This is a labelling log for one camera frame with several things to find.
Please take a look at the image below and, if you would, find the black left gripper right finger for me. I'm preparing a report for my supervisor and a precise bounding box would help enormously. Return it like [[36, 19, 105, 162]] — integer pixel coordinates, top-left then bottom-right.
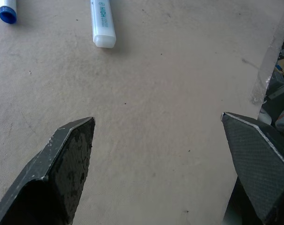
[[220, 112, 284, 225]]

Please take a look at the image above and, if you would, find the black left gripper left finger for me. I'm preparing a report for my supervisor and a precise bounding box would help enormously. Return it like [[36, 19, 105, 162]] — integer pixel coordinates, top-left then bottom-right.
[[0, 116, 96, 225]]

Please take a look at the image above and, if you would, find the clutter of boxes on floor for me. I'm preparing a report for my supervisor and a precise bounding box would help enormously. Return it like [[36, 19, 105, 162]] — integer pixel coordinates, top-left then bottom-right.
[[258, 16, 284, 136]]

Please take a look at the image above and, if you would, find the white highlighter pen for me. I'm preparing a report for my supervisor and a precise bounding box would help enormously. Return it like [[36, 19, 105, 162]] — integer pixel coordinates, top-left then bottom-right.
[[90, 0, 117, 49]]

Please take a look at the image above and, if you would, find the white marker with blue cap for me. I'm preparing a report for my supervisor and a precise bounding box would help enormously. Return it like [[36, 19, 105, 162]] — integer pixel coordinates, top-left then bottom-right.
[[0, 0, 18, 24]]

